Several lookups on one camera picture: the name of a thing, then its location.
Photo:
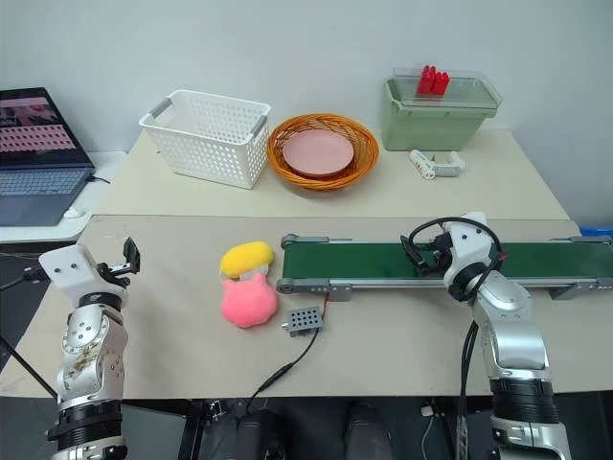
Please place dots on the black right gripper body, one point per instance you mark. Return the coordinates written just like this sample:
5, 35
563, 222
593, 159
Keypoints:
440, 254

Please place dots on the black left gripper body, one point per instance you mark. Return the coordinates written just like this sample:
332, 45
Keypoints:
116, 274

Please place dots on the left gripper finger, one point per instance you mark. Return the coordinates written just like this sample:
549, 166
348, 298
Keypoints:
135, 262
128, 245

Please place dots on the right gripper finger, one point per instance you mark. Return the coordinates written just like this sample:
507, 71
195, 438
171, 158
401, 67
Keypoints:
409, 246
422, 266

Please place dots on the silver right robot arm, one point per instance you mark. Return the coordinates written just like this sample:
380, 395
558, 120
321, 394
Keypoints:
512, 335

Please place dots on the green conveyor belt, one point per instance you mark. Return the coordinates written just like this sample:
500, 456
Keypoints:
359, 262

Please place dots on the white computer mouse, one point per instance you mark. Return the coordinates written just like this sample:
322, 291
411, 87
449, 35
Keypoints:
75, 213

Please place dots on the white plastic handheld tool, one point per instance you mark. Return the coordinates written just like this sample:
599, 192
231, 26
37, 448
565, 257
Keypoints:
445, 167

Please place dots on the yellow plush toy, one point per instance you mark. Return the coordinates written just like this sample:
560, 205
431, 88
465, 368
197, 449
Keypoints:
246, 256

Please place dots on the green storage box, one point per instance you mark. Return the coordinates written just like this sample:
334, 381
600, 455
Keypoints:
426, 129

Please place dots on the pink plush toy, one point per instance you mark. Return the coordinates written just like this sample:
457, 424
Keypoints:
249, 302

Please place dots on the dark blue laptop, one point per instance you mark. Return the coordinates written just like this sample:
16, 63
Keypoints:
33, 158

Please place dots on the black tripod leg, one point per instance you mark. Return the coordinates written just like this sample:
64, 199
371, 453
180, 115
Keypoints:
29, 369

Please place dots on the grey perforated controller box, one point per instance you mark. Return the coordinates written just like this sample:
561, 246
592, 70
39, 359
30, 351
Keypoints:
304, 322

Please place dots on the pink plate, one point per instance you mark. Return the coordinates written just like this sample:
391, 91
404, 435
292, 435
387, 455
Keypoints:
317, 153

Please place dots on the white perforated plastic basket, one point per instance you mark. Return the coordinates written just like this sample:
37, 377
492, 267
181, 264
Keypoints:
211, 139

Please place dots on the orange wicker basket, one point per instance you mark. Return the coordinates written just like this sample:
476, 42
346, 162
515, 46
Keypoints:
287, 172

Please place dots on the blue plastic crate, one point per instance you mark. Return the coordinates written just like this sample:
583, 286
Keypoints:
597, 231

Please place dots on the red toy building block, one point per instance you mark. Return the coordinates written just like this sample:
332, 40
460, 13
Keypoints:
424, 81
441, 84

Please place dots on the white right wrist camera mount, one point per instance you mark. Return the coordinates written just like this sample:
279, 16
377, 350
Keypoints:
471, 242

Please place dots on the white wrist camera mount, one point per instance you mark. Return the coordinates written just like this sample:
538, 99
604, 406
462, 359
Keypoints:
67, 268
471, 242

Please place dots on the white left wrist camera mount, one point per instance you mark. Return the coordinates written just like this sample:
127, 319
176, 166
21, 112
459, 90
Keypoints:
67, 268

